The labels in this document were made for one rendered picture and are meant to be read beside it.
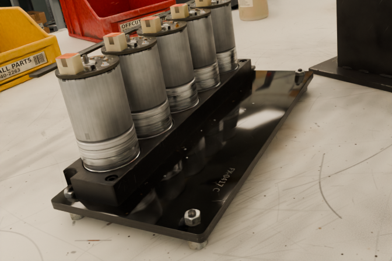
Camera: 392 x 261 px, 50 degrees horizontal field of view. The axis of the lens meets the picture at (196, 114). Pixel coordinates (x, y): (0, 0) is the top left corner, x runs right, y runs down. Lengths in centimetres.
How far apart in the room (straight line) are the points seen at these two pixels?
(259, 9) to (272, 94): 25
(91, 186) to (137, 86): 5
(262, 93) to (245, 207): 9
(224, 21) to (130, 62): 9
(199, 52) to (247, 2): 26
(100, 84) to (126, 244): 6
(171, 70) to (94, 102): 6
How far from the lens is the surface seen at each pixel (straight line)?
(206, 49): 23
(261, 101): 24
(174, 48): 20
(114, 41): 18
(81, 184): 18
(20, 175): 24
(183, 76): 21
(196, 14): 23
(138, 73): 18
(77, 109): 17
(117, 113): 17
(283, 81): 26
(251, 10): 48
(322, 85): 28
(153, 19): 20
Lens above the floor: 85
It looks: 24 degrees down
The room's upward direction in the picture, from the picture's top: 10 degrees counter-clockwise
